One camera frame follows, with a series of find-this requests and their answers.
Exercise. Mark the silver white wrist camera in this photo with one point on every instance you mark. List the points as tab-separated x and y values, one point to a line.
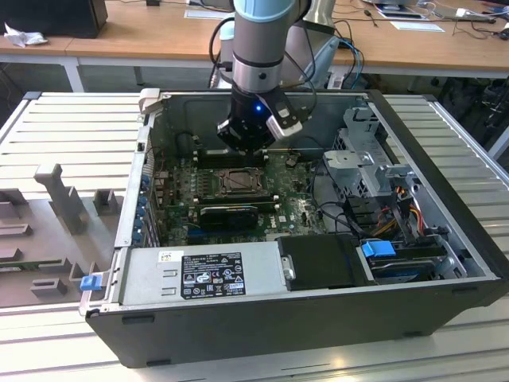
284	121

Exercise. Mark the blue case latch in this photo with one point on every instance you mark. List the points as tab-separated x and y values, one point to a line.
90	284

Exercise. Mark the hard disk blue carrier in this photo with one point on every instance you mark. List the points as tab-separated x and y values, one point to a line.
378	248

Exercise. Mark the silver disk bay cage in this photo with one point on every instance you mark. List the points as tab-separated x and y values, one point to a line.
350	163

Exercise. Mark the round coin battery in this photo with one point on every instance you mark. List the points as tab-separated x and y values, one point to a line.
291	161

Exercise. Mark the black drive cover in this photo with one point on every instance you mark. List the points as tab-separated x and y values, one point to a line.
318	262

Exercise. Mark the blue expansion slot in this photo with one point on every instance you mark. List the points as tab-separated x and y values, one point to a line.
193	231

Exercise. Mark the grey power supply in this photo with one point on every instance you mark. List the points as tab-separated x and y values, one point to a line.
151	278

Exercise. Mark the green ram stick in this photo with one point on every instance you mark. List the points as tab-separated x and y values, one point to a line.
24	267

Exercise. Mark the green motherboard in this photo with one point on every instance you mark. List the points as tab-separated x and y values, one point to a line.
290	187

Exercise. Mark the black green graphics card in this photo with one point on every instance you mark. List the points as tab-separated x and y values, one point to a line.
226	219

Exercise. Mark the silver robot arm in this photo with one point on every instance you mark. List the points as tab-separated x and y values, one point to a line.
258	40

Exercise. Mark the blue slot clip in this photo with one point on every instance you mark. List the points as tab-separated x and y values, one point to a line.
142	199
145	181
137	235
139	218

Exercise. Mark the pale blue teach pendant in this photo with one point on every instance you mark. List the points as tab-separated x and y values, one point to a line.
328	59

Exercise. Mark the white paper sheet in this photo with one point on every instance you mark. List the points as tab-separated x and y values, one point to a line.
417	26
207	14

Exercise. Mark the crumpled white paper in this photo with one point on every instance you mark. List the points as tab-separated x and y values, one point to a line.
24	36

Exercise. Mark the wooden desk white frame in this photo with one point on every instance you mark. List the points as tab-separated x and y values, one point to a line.
159	36
40	49

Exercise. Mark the grey parts rack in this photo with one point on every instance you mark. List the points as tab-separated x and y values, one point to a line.
59	238

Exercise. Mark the cpu with silver lid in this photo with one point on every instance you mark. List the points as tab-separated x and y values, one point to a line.
242	180

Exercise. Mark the black box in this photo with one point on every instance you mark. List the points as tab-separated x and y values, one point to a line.
51	18

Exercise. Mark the black grey pc case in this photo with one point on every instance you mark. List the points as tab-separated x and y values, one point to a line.
238	334

